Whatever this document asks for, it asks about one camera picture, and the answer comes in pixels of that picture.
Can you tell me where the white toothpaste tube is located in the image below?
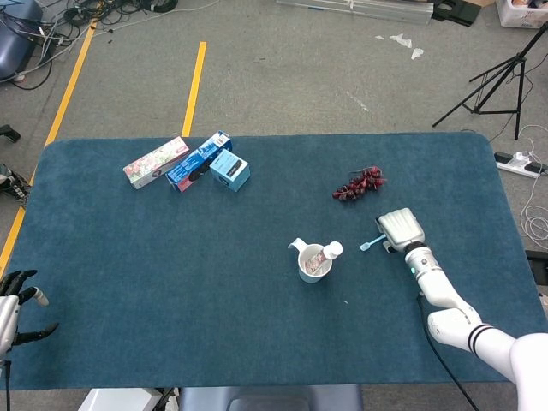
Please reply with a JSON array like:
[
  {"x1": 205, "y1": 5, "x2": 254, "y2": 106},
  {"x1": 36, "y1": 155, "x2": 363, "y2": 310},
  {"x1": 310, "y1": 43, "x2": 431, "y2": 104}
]
[{"x1": 304, "y1": 241, "x2": 343, "y2": 276}]

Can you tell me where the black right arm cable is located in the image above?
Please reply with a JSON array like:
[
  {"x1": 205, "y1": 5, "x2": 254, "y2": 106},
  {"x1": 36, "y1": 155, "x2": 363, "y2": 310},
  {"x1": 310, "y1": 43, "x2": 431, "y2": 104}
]
[{"x1": 417, "y1": 294, "x2": 480, "y2": 411}]

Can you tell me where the short yellow floor tape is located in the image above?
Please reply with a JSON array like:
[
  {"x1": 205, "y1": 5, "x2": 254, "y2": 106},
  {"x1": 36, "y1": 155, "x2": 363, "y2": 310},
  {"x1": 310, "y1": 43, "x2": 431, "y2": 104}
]
[{"x1": 181, "y1": 41, "x2": 208, "y2": 138}]

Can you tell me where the red grape bunch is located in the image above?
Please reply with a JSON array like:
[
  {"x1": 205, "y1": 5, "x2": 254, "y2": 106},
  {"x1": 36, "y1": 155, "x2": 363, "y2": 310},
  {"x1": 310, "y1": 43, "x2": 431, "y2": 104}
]
[{"x1": 331, "y1": 165, "x2": 389, "y2": 203}]

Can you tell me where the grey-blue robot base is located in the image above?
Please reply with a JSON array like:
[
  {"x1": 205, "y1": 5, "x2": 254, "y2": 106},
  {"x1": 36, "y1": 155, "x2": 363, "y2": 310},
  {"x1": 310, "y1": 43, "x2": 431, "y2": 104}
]
[{"x1": 177, "y1": 384, "x2": 365, "y2": 411}]

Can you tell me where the tangled cable bundle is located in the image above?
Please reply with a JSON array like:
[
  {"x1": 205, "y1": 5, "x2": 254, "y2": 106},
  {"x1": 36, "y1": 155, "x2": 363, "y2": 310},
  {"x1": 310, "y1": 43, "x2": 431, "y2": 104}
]
[{"x1": 0, "y1": 0, "x2": 223, "y2": 91}]

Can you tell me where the blue table mat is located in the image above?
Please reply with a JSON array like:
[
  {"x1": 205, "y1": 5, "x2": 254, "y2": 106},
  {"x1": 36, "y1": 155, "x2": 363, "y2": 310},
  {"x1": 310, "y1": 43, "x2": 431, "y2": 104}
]
[{"x1": 6, "y1": 131, "x2": 541, "y2": 391}]

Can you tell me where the aluminium rail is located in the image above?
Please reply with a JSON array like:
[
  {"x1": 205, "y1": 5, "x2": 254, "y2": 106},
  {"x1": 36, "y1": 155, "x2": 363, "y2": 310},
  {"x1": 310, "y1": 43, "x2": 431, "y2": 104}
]
[{"x1": 276, "y1": 0, "x2": 433, "y2": 26}]

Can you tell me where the dark blue padded chair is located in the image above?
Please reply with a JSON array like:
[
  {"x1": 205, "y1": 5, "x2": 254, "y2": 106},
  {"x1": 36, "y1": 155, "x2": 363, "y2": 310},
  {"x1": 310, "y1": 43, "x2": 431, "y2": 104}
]
[{"x1": 0, "y1": 0, "x2": 44, "y2": 80}]

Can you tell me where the light blue cube box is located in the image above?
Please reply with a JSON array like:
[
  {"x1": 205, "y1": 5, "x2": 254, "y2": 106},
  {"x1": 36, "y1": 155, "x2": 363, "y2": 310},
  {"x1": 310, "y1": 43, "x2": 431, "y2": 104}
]
[{"x1": 209, "y1": 148, "x2": 252, "y2": 193}]

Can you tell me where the white power strip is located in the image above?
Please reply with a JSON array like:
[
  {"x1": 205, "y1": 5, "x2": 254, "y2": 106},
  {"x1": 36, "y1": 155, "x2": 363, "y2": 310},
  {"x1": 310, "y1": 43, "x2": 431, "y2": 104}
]
[{"x1": 494, "y1": 151, "x2": 548, "y2": 179}]

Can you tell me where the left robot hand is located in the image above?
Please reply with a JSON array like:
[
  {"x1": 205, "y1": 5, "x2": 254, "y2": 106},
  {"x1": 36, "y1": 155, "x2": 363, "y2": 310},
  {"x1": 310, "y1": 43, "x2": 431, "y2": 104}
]
[{"x1": 0, "y1": 269, "x2": 60, "y2": 356}]

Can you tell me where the white storage box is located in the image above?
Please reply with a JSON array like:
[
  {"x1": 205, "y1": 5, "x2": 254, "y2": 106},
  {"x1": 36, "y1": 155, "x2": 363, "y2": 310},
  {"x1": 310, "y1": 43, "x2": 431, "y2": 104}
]
[{"x1": 496, "y1": 0, "x2": 548, "y2": 29}]

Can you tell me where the black metal bracket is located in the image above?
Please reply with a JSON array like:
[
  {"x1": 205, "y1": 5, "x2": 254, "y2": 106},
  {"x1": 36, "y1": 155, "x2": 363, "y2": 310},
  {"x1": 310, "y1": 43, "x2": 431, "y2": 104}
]
[{"x1": 431, "y1": 0, "x2": 480, "y2": 27}]

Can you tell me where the white cable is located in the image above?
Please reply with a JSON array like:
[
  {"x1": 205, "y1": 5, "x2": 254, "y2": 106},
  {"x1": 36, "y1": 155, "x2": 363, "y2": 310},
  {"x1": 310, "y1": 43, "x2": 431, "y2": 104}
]
[{"x1": 515, "y1": 123, "x2": 548, "y2": 249}]

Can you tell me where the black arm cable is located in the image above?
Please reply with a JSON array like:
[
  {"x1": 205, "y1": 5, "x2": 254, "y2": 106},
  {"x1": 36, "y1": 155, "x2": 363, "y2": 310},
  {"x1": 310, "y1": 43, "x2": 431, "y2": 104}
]
[
  {"x1": 417, "y1": 294, "x2": 480, "y2": 411},
  {"x1": 3, "y1": 360, "x2": 13, "y2": 411}
]

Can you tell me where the person in track trousers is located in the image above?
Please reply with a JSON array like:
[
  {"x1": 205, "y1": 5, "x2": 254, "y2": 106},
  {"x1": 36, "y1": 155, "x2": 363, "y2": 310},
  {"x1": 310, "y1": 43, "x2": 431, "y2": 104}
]
[{"x1": 0, "y1": 162, "x2": 32, "y2": 207}]

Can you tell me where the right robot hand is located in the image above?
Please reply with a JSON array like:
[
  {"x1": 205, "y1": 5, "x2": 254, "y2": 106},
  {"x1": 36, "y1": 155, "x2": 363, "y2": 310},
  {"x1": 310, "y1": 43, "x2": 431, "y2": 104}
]
[{"x1": 375, "y1": 208, "x2": 426, "y2": 253}]

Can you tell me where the floral pink white box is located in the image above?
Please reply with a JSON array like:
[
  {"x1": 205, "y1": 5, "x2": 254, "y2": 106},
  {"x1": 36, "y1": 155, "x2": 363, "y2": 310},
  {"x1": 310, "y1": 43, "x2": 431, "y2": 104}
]
[{"x1": 122, "y1": 136, "x2": 191, "y2": 190}]

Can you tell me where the white cup with handle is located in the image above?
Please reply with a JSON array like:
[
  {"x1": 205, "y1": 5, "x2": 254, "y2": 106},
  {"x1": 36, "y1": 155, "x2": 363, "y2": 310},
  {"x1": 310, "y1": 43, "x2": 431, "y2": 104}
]
[{"x1": 287, "y1": 238, "x2": 334, "y2": 284}]

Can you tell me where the black tripod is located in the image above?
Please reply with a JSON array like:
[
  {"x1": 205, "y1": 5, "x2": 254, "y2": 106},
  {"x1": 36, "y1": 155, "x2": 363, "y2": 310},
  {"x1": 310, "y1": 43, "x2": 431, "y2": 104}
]
[{"x1": 432, "y1": 21, "x2": 548, "y2": 141}]

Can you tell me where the long yellow floor tape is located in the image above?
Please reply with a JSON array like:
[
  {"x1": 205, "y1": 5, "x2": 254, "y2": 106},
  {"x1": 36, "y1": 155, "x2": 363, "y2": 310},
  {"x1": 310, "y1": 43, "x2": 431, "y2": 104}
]
[{"x1": 0, "y1": 21, "x2": 98, "y2": 269}]

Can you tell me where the light blue toothbrush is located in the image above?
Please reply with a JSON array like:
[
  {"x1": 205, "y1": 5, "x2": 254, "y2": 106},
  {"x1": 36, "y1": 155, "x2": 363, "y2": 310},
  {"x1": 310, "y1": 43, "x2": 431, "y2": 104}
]
[{"x1": 360, "y1": 234, "x2": 386, "y2": 252}]

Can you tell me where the white base box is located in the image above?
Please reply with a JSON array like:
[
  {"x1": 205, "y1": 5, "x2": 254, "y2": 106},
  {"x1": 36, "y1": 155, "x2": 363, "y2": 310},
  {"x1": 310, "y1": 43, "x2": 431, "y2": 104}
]
[{"x1": 78, "y1": 387, "x2": 158, "y2": 411}]

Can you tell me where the blue toothpaste box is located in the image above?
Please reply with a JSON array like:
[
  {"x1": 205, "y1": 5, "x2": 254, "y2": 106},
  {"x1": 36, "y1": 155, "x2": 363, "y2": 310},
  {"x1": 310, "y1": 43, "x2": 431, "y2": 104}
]
[{"x1": 164, "y1": 130, "x2": 235, "y2": 194}]

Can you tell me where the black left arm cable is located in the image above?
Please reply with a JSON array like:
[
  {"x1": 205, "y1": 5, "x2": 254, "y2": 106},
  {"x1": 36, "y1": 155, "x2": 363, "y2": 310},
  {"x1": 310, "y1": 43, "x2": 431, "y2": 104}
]
[{"x1": 3, "y1": 360, "x2": 13, "y2": 411}]

